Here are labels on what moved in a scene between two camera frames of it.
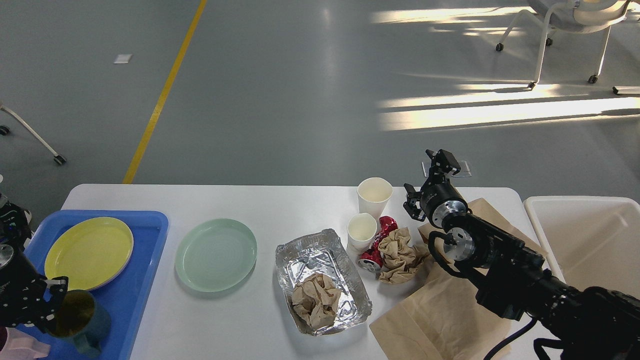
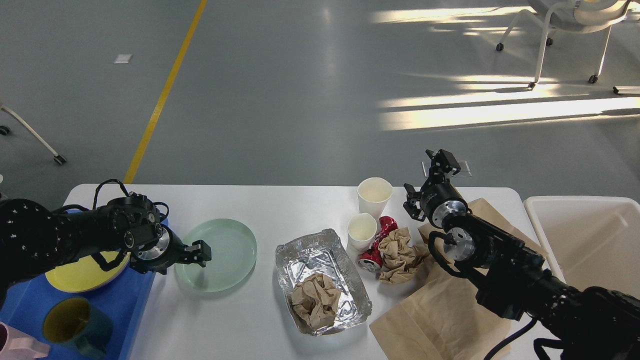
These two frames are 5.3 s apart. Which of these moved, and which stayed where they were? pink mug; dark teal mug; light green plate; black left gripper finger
Moved: dark teal mug; black left gripper finger
Stayed: light green plate; pink mug
